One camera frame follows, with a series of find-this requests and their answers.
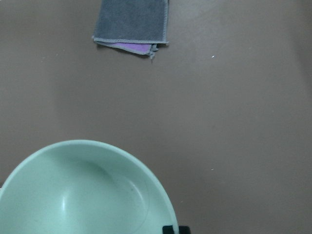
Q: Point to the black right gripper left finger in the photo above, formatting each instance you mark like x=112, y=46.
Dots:
x=167, y=230

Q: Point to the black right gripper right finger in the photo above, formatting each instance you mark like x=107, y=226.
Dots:
x=184, y=230

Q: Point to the green bowl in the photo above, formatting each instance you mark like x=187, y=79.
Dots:
x=84, y=187

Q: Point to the grey folded cloth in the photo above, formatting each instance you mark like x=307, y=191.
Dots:
x=135, y=26

